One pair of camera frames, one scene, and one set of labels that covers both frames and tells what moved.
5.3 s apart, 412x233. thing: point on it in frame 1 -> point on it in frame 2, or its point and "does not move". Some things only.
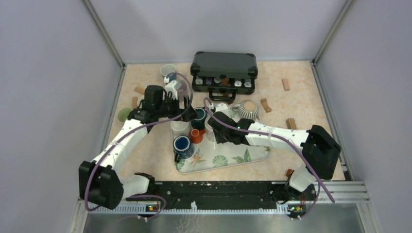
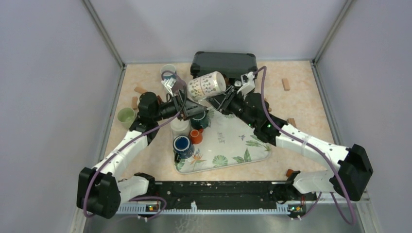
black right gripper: (219, 140) -> (222, 102)
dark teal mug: (200, 122) does not move
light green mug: (123, 114) does not move
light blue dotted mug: (166, 69) does not move
